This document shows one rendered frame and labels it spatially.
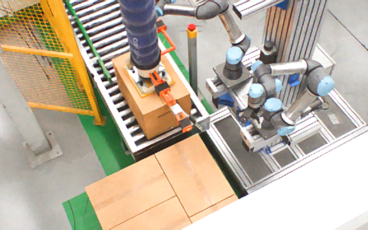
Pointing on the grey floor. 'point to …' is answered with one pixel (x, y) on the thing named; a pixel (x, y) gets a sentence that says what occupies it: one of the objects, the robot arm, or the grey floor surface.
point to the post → (193, 59)
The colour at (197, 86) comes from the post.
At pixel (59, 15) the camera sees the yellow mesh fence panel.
